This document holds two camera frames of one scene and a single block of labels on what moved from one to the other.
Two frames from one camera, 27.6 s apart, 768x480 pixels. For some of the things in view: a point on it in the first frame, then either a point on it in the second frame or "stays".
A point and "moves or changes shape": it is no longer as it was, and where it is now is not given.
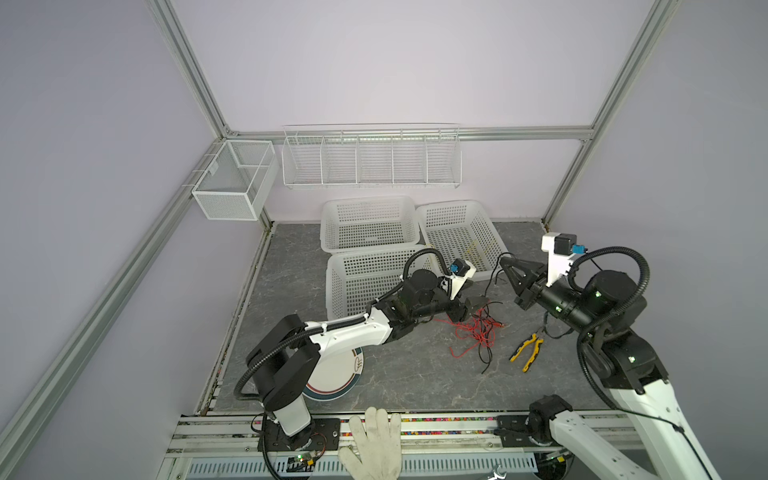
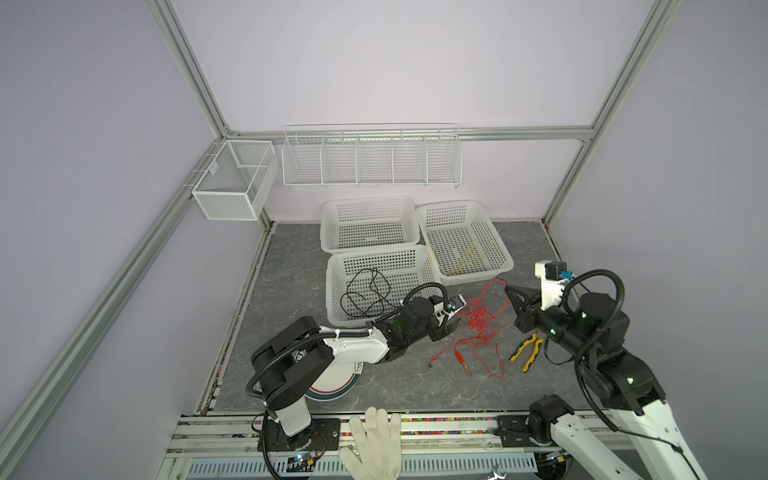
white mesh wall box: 238,179 stays
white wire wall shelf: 375,155 stays
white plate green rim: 335,374 stays
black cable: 488,303 moves or changes shape
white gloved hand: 379,443 stays
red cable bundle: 482,330 moves or changes shape
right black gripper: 529,294 -> 527,305
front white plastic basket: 353,277 stays
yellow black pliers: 532,338 stays
